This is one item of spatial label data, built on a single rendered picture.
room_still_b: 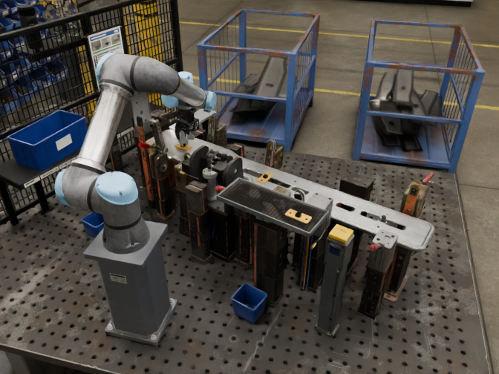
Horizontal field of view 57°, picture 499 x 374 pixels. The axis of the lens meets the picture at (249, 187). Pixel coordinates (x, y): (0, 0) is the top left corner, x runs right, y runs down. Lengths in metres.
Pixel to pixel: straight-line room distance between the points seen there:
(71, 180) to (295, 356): 0.96
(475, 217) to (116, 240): 2.83
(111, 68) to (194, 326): 0.96
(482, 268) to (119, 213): 2.48
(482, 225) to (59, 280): 2.82
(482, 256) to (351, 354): 1.84
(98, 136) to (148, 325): 0.68
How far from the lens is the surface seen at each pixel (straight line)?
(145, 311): 1.69
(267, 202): 1.60
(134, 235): 1.52
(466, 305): 2.06
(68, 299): 2.02
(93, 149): 1.55
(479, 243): 3.54
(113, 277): 1.61
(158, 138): 2.09
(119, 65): 1.61
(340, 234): 1.50
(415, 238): 1.80
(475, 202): 3.93
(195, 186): 1.84
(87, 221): 2.28
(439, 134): 4.44
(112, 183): 1.45
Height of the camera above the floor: 2.11
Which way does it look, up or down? 35 degrees down
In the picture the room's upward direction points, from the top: straight up
